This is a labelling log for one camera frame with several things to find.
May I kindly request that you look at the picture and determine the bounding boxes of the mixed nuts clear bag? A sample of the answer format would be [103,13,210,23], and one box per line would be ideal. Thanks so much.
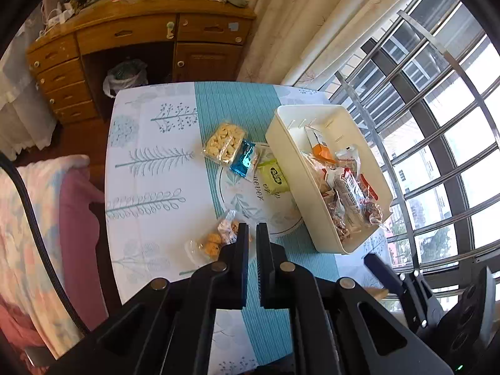
[322,189,353,242]

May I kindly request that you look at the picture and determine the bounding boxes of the white orange snack bar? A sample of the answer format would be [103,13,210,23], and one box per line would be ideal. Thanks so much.
[304,126,337,165]

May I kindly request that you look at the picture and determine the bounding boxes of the cream floral curtain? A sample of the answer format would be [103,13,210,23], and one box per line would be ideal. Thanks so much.
[237,0,409,89]

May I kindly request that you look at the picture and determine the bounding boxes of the wooden desk with drawers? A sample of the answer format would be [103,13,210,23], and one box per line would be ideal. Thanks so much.
[26,0,256,124]

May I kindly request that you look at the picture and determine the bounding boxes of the black cable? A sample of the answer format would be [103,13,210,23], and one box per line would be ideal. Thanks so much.
[0,152,89,336]

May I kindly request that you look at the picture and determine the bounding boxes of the white red-edged snack packet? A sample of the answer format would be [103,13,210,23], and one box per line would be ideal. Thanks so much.
[335,145,361,177]

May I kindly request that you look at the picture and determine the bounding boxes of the white plastic storage bin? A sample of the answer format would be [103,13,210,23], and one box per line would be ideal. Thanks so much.
[265,105,393,254]

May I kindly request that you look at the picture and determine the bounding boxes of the white charger with cables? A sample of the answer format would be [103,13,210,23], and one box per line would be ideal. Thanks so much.
[38,2,75,39]

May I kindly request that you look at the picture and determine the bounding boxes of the pastel fleece blanket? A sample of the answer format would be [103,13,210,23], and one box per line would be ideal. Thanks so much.
[1,154,108,357]

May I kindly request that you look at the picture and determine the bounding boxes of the pink cloth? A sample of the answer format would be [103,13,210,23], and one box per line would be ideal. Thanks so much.
[0,298,45,356]

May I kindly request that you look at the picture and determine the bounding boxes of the long red white biscuit pack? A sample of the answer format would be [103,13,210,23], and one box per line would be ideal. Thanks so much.
[333,167,383,229]

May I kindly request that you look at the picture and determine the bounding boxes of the floral ceramic plate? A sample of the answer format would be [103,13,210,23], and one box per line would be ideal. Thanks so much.
[215,166,303,237]

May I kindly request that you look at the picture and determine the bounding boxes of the orange cookie tray pack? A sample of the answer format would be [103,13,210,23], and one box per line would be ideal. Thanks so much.
[184,209,248,268]

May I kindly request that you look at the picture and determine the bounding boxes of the plastic bag under desk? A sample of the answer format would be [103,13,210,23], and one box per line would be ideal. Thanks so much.
[102,59,148,98]

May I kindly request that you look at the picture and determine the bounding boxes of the white lace covered cabinet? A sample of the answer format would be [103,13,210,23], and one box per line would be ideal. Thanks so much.
[0,8,57,161]

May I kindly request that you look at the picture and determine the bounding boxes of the blue foil candy packet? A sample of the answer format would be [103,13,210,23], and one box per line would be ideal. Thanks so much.
[230,140,258,178]

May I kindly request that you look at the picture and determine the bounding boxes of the blue white patterned tablecloth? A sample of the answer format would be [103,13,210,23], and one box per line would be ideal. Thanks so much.
[102,80,392,375]

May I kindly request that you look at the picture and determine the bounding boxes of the metal window security grille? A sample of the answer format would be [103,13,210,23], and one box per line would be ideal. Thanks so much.
[322,0,499,309]

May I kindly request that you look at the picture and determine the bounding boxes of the green candy packet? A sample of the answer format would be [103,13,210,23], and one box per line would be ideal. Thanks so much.
[257,159,290,195]

